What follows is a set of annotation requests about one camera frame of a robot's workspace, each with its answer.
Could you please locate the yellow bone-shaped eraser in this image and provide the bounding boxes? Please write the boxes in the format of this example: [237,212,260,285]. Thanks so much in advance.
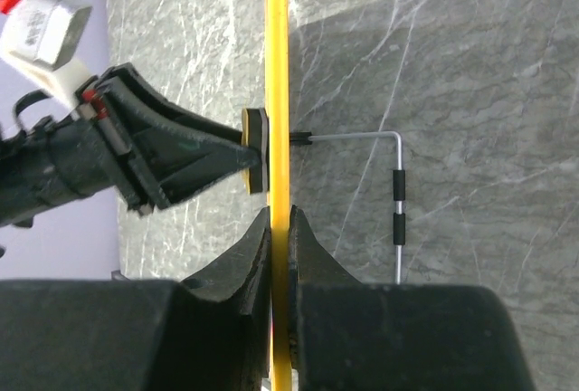
[241,108,270,195]

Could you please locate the yellow-framed whiteboard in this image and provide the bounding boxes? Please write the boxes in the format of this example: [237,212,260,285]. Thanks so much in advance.
[265,0,292,390]

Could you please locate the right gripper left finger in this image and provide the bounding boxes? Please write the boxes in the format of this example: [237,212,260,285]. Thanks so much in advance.
[1,210,271,390]

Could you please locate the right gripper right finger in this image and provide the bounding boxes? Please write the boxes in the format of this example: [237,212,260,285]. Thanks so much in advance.
[289,208,535,390]

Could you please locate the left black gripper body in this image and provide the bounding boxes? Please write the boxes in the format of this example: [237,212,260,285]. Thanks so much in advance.
[1,91,149,228]

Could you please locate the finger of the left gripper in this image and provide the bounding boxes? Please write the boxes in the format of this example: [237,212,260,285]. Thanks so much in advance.
[97,63,252,210]

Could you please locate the whiteboard metal wire stand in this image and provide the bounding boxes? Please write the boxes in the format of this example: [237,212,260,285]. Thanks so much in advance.
[289,130,407,284]

